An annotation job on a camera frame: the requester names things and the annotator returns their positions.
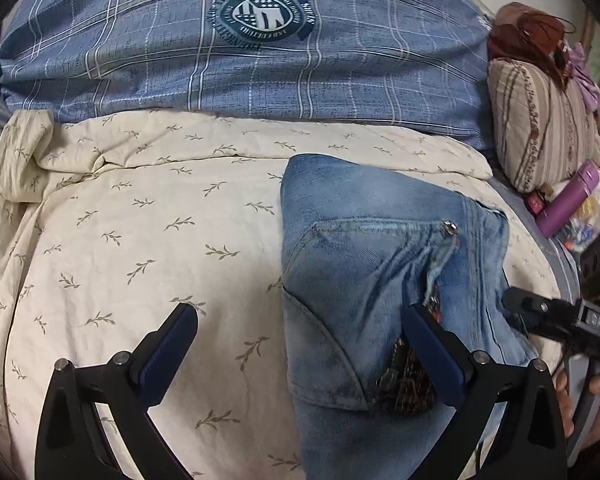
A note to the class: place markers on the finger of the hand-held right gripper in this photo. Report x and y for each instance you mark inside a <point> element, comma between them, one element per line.
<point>535,312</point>

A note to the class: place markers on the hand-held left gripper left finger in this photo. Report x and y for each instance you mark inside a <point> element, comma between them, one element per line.
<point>165,355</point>

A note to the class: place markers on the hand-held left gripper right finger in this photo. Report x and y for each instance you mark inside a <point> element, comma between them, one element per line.
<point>430,355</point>

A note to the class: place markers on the blue denim pants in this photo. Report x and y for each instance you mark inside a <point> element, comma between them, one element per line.
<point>360,260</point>

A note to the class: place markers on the cream leaf-print sheet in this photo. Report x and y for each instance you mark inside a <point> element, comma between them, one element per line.
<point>130,260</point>

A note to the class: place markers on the small red bottle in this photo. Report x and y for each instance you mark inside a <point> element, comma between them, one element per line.
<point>536,205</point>

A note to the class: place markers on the clear bag of colourful packets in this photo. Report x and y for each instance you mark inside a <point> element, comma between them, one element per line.
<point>590,220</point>

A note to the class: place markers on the purple bottle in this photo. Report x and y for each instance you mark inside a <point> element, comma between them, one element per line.
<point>570,200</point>

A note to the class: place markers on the striped floral pillow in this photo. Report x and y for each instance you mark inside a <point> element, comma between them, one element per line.
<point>540,120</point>

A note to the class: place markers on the purple cloth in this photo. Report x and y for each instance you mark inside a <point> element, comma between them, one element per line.
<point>587,85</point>

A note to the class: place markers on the shiny brown bag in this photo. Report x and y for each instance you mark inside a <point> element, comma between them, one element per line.
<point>515,35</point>

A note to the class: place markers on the blue plaid quilt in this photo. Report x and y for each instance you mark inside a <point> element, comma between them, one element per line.
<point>230,75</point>

